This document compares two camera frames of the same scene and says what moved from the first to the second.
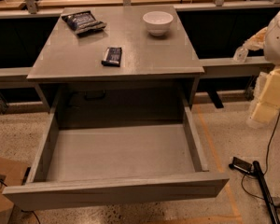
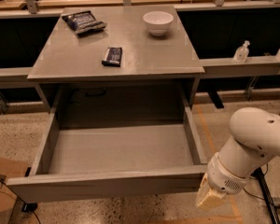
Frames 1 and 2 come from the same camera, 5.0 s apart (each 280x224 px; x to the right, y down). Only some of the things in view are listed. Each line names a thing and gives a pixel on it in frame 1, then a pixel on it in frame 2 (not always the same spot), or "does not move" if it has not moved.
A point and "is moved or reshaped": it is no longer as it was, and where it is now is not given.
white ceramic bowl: x=158 y=22 does not move
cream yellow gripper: x=278 y=41 -> x=222 y=175
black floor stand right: x=255 y=170 does not move
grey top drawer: x=104 y=164 is moved or reshaped
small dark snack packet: x=113 y=57 does not move
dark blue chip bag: x=80 y=21 does not move
